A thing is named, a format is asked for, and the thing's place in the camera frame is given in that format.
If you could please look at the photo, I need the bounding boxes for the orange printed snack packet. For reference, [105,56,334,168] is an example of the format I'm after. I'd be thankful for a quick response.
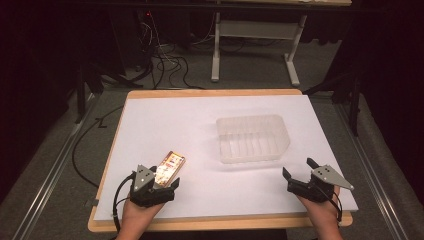
[154,150,186,188]

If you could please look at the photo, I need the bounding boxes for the clear plastic container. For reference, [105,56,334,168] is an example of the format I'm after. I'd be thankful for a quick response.
[215,114,291,164]

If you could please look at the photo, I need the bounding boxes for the person's right hand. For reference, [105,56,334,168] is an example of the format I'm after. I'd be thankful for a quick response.
[297,185,342,232]

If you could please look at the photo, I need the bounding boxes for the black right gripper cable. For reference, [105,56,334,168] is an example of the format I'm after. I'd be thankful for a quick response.
[328,191,344,223]

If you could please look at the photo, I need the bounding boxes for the person's left hand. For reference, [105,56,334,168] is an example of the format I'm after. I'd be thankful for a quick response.
[120,194,165,233]

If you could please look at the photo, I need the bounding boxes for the tangle of cables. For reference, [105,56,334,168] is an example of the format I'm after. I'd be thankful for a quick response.
[138,11,205,91]

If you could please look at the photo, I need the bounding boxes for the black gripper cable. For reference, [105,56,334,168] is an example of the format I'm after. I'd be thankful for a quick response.
[112,173,137,233]
[328,191,344,223]

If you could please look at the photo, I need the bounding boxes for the black metal stand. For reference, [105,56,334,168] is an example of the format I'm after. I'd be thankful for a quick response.
[74,58,134,124]
[302,71,364,138]

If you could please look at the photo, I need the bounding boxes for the metal floor rail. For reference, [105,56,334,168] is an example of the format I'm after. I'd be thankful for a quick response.
[12,94,98,240]
[334,102,407,240]

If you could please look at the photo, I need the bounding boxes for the white board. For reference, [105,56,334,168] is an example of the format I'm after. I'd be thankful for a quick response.
[93,94,359,223]

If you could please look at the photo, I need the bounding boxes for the white metal desk frame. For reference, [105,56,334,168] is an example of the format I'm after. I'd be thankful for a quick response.
[210,12,308,88]

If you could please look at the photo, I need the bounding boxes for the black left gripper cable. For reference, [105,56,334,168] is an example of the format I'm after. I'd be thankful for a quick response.
[112,173,137,233]

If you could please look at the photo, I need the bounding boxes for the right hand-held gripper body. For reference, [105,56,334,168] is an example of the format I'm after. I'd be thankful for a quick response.
[287,164,355,204]

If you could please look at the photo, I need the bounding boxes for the black floor cable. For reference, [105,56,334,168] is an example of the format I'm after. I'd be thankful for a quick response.
[71,105,125,188]

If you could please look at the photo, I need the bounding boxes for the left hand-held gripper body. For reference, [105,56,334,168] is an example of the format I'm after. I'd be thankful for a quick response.
[129,164,176,208]

